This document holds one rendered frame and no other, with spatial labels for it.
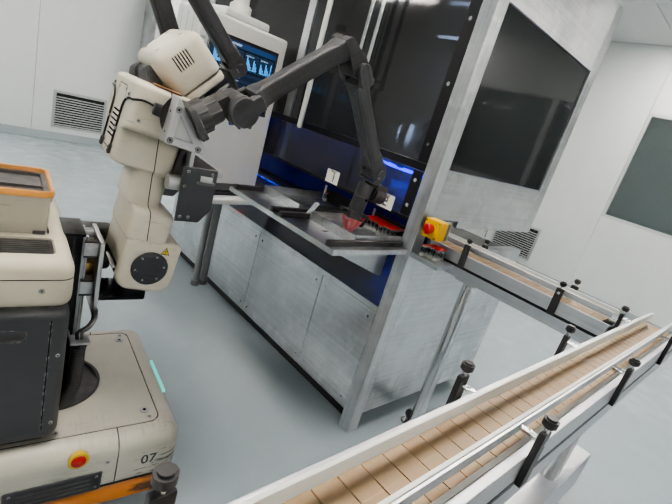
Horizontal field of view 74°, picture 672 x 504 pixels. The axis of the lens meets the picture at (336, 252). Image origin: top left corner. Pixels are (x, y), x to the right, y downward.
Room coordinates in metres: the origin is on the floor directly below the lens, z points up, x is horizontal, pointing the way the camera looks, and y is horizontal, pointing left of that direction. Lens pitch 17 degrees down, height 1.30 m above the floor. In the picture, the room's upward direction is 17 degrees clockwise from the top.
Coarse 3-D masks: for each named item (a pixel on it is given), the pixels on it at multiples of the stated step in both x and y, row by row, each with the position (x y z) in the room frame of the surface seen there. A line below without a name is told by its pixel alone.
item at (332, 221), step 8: (312, 216) 1.69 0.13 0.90; (320, 216) 1.66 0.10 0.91; (328, 216) 1.77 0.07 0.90; (336, 216) 1.80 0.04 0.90; (320, 224) 1.65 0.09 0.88; (328, 224) 1.62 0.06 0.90; (336, 224) 1.60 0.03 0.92; (336, 232) 1.59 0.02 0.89; (344, 232) 1.56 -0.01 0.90; (352, 232) 1.68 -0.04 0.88; (360, 232) 1.72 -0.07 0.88; (368, 232) 1.76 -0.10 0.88; (392, 240) 1.68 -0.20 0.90; (400, 240) 1.71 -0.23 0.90
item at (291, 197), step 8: (264, 192) 1.93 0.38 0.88; (272, 192) 1.89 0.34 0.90; (280, 192) 2.00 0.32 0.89; (288, 192) 2.03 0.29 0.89; (296, 192) 2.06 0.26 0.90; (304, 192) 2.10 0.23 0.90; (312, 192) 2.13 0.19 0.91; (320, 192) 2.17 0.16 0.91; (280, 200) 1.84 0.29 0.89; (288, 200) 1.81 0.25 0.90; (296, 200) 1.96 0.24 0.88; (304, 200) 2.01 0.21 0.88; (312, 200) 2.06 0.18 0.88; (320, 200) 2.12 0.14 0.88; (320, 208) 1.84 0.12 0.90; (328, 208) 1.87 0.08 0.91; (336, 208) 1.91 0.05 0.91
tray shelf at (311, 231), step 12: (240, 192) 1.80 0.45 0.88; (252, 192) 1.87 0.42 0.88; (252, 204) 1.73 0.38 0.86; (264, 204) 1.72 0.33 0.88; (276, 204) 1.78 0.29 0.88; (276, 216) 1.62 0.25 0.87; (300, 228) 1.53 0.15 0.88; (312, 228) 1.58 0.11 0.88; (324, 228) 1.63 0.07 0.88; (312, 240) 1.46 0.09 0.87; (324, 240) 1.47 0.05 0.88; (336, 252) 1.40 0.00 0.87; (348, 252) 1.44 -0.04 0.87; (360, 252) 1.48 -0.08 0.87; (372, 252) 1.53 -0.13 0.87; (384, 252) 1.58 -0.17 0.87; (396, 252) 1.63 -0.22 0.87
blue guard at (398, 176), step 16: (272, 128) 2.41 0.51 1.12; (288, 128) 2.32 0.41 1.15; (304, 128) 2.23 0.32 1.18; (272, 144) 2.39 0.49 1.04; (288, 144) 2.29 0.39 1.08; (304, 144) 2.21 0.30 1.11; (320, 144) 2.13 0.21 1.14; (336, 144) 2.06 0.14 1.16; (288, 160) 2.27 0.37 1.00; (304, 160) 2.19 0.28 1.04; (320, 160) 2.11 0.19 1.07; (336, 160) 2.04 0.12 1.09; (352, 160) 1.97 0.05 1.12; (384, 160) 1.85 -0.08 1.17; (352, 176) 1.95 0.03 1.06; (400, 176) 1.78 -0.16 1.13; (400, 192) 1.76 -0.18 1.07; (400, 208) 1.74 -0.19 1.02
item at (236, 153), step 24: (192, 24) 1.98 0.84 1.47; (240, 24) 2.11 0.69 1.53; (264, 24) 2.24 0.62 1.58; (240, 48) 2.13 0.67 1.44; (264, 48) 2.24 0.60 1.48; (264, 72) 2.26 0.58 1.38; (264, 120) 2.32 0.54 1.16; (216, 144) 2.11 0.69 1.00; (240, 144) 2.23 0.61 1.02; (240, 168) 2.25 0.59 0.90
